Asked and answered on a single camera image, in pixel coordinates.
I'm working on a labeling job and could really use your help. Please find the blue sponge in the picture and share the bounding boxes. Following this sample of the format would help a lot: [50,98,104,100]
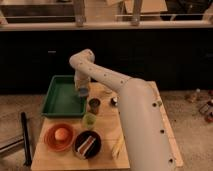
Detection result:
[78,88,89,97]

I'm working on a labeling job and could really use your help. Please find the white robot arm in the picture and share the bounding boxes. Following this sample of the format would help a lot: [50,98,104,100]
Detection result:
[69,49,176,171]

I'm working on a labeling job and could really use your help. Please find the green plastic tray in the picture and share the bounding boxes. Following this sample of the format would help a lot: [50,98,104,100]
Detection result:
[42,75,87,118]

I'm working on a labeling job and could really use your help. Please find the white cup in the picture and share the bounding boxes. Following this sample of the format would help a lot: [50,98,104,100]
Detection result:
[104,86,113,94]

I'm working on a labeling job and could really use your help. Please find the green cup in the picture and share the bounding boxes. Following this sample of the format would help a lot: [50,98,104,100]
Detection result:
[82,113,96,129]

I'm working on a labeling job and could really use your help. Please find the dark bowl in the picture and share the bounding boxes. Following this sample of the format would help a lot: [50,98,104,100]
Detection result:
[74,131,102,159]

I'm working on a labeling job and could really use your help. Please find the orange fruit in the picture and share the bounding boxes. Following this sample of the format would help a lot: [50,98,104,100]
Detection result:
[55,128,69,141]

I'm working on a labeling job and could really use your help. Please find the orange bowl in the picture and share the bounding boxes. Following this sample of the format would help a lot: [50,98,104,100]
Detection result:
[44,123,75,152]

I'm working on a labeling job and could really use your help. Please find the bacon strips toy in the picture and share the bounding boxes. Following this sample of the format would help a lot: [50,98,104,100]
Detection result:
[77,136,95,155]

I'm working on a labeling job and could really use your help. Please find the yellow banana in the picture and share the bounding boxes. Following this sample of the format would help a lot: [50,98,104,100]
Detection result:
[112,136,124,159]

